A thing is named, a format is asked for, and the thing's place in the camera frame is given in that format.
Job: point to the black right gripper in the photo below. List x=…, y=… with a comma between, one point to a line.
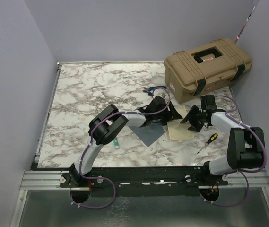
x=194, y=126

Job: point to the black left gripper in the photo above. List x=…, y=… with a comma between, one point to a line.
x=173, y=114

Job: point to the cream letter paper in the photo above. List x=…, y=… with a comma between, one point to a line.
x=178, y=130

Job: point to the grey envelope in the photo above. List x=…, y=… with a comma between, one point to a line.
x=149, y=134

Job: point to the green white glue stick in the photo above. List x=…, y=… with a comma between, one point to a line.
x=116, y=144

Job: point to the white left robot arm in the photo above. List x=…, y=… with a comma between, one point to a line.
x=105, y=127

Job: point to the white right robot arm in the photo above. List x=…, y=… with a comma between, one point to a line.
x=246, y=146

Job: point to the yellow black screwdriver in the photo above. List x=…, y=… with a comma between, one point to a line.
x=210, y=140

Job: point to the tan plastic toolbox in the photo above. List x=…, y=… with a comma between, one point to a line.
x=193, y=73

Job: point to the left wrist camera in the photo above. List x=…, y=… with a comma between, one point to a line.
x=164, y=95

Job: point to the blue handled pliers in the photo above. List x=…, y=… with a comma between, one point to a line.
x=150, y=90

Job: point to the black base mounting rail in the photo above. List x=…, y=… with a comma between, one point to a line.
x=141, y=181

